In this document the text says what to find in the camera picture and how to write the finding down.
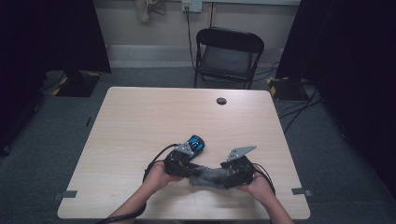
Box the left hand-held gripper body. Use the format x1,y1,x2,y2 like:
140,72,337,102
163,141,194,177

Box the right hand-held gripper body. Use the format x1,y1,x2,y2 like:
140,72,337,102
220,145,258,189

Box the grey cloth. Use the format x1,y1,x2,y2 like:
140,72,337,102
189,165,232,191

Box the blue toy car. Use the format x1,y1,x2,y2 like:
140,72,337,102
186,133,205,156

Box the person's left hand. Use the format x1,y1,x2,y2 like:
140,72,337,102
144,161,185,196

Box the person's right hand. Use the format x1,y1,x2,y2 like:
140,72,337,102
235,165,276,206

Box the grey tape strip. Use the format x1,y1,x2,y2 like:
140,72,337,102
52,189,78,202
290,187,314,198

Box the black stand base yellow tape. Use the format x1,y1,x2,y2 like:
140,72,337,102
51,70,103,98
266,76,310,103

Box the black folding chair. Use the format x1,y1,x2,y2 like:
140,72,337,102
193,26,265,91

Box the black curtain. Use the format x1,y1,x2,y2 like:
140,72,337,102
275,0,396,200
0,0,112,157

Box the beige hanging cloth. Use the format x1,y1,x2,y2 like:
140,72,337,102
134,0,167,23

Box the left hand-held gripper cable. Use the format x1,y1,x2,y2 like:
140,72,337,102
94,142,180,224

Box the hand-held gripper cable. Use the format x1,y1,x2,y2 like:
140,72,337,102
94,142,180,224
251,162,276,197

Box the right hand-held gripper cable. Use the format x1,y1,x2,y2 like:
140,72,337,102
251,162,276,197

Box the black floor cables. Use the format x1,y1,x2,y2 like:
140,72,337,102
252,61,322,135

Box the black wall socket cable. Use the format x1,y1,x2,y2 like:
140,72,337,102
185,6,197,71

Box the white wall socket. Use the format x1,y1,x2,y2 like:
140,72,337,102
181,0,204,14

